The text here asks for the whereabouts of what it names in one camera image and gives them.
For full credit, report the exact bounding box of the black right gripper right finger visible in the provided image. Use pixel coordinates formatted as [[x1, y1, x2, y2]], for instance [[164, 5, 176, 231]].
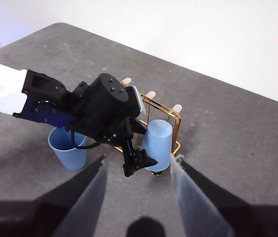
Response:
[[171, 155, 278, 237]]

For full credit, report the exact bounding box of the blue ribbed plastic cup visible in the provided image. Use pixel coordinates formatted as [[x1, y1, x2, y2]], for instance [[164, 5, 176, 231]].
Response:
[[140, 119, 174, 172], [47, 126, 88, 172]]

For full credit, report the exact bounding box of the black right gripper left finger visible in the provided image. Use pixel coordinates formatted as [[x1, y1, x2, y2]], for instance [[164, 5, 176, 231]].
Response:
[[0, 154, 108, 237]]

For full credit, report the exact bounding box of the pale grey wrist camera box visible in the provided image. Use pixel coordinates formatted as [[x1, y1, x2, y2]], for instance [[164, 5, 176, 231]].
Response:
[[128, 85, 147, 122]]

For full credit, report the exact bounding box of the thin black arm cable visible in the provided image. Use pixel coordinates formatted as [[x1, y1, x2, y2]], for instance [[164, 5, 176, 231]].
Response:
[[70, 130, 110, 151]]

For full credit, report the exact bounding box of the gold wire cup rack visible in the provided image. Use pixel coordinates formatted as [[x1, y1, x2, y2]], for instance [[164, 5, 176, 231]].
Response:
[[113, 77, 183, 176]]

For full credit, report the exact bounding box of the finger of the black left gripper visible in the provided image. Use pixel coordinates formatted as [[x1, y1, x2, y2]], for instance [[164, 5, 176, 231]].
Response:
[[131, 121, 147, 136], [122, 149, 159, 177]]

